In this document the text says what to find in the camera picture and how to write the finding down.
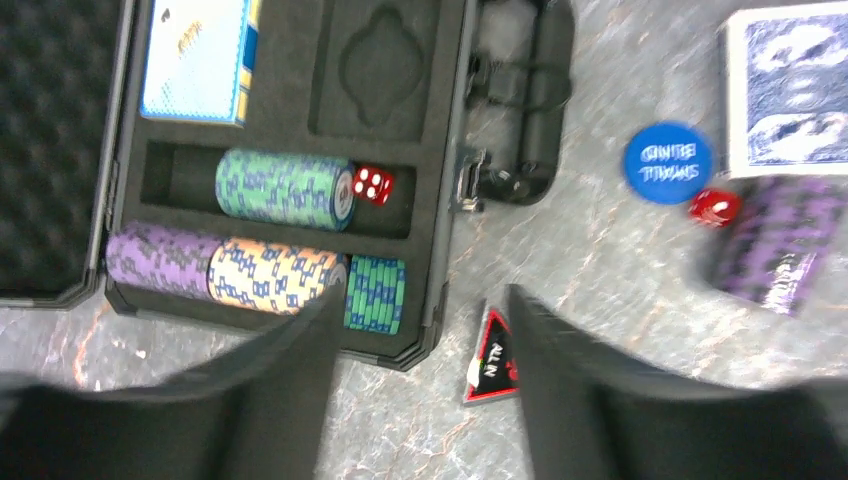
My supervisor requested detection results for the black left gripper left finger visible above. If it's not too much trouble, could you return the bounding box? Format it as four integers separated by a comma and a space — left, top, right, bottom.
1, 286, 344, 479

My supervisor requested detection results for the green chip stack row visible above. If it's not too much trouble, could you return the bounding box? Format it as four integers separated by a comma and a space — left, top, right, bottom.
215, 149, 355, 232
343, 255, 406, 335

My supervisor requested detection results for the red die on table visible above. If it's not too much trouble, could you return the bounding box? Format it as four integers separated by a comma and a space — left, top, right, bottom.
688, 188, 742, 228

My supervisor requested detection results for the purple chip stack front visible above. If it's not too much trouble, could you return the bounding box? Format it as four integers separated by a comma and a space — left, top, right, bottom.
105, 222, 224, 300

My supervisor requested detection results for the red black all-in triangle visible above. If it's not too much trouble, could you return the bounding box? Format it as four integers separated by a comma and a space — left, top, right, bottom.
463, 299, 518, 406

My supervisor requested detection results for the blue boxed card deck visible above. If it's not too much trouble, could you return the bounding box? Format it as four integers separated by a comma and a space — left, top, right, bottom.
139, 0, 262, 126

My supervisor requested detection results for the pink chip stack lower row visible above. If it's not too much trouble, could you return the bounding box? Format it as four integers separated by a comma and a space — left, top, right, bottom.
207, 237, 348, 314

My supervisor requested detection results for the blue patterned card deck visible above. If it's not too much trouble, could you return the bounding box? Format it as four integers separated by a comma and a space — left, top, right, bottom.
719, 1, 847, 179

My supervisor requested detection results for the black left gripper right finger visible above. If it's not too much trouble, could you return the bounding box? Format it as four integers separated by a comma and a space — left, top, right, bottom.
507, 284, 847, 479

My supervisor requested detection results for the green chip stack middle row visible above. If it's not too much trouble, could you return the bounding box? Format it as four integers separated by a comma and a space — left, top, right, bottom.
215, 149, 355, 232

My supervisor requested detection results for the red die in case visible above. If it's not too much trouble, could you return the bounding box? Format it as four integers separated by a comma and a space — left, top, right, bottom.
353, 166, 395, 206

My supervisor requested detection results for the purple chip stack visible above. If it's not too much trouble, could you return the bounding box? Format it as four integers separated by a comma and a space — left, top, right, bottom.
105, 222, 224, 300
712, 176, 847, 316

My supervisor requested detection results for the blue small blind button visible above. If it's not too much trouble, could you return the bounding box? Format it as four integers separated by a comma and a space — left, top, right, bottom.
623, 121, 714, 205

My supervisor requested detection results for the black poker set case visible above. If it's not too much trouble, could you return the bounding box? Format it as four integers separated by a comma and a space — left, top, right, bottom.
1, 1, 575, 371

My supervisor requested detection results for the green chip stack lower row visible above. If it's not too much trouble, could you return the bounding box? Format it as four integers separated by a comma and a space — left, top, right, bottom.
343, 255, 406, 335

